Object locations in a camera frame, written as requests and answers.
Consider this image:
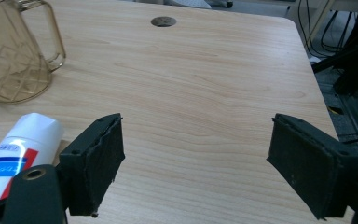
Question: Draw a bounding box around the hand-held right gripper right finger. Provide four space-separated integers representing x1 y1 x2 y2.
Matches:
266 113 358 221

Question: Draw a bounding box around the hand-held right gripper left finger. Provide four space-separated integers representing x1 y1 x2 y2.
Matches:
58 112 127 218

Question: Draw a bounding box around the white toothpaste tube blue red print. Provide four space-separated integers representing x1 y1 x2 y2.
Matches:
0 112 65 209

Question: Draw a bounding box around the amber transparent cup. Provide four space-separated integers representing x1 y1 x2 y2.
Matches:
0 0 67 105

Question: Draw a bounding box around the yellow black tape strip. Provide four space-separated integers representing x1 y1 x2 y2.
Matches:
327 105 345 116

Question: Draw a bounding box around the round grey table grommet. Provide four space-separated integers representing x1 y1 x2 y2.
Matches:
150 16 178 28

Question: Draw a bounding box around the white plastic base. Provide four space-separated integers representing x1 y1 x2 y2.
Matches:
163 0 213 9

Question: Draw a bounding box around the aluminium floor rail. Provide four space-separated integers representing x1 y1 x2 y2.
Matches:
338 92 358 166

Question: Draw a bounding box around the black metal frame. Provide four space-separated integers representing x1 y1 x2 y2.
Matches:
310 0 358 138

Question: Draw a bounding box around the black cable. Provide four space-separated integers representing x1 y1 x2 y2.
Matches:
297 0 328 59
320 10 356 53

